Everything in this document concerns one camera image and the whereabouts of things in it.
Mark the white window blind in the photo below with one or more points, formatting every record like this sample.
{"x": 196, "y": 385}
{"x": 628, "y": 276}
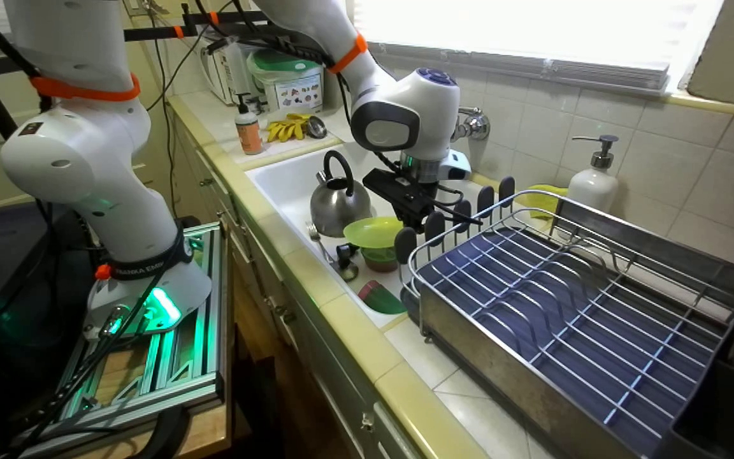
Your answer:
{"x": 509, "y": 33}

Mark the black utensil holder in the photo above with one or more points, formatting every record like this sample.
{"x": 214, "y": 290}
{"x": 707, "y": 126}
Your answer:
{"x": 725, "y": 417}

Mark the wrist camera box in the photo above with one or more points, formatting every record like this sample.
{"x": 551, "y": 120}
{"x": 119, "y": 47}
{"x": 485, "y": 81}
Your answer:
{"x": 456, "y": 164}

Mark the white sink basin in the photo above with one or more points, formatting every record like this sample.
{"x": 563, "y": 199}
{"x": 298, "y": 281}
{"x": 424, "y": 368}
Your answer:
{"x": 290, "y": 182}

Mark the chrome wall faucet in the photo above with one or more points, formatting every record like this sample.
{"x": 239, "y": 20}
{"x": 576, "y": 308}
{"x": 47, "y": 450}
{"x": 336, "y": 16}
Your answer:
{"x": 471, "y": 126}

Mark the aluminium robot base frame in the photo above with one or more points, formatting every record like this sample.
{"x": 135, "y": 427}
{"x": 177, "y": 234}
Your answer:
{"x": 172, "y": 364}

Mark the orange soap bottle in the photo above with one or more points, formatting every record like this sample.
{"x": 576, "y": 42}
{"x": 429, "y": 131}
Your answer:
{"x": 251, "y": 131}

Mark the black camera rig bar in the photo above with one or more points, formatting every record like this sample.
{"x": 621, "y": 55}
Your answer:
{"x": 196, "y": 26}

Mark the white soap pump dispenser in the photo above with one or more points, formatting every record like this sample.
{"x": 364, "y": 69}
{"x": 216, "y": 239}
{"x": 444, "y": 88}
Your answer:
{"x": 593, "y": 182}

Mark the green and purple cup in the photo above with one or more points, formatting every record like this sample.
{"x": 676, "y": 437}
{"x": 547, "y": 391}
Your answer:
{"x": 379, "y": 297}

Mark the cream kitchen base cabinet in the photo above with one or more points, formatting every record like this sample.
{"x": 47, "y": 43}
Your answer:
{"x": 298, "y": 364}

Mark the metal dish drying rack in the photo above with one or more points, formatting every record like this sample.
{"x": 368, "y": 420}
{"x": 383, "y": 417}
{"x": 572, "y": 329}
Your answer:
{"x": 604, "y": 358}

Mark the white container with green lid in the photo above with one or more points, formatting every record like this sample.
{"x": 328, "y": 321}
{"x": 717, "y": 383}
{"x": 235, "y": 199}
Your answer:
{"x": 285, "y": 80}

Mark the small green bowl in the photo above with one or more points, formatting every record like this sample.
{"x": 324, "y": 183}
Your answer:
{"x": 379, "y": 259}

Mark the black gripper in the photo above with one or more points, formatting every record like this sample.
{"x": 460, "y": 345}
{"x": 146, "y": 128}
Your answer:
{"x": 401, "y": 191}

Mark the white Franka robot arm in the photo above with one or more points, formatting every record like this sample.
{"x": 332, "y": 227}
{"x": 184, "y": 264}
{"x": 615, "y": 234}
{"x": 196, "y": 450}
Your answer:
{"x": 87, "y": 168}

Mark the yellow green plastic plate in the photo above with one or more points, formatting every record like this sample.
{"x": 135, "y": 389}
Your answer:
{"x": 373, "y": 229}

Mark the white box appliance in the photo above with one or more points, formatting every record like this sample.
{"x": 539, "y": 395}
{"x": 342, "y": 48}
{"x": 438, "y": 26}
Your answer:
{"x": 223, "y": 66}

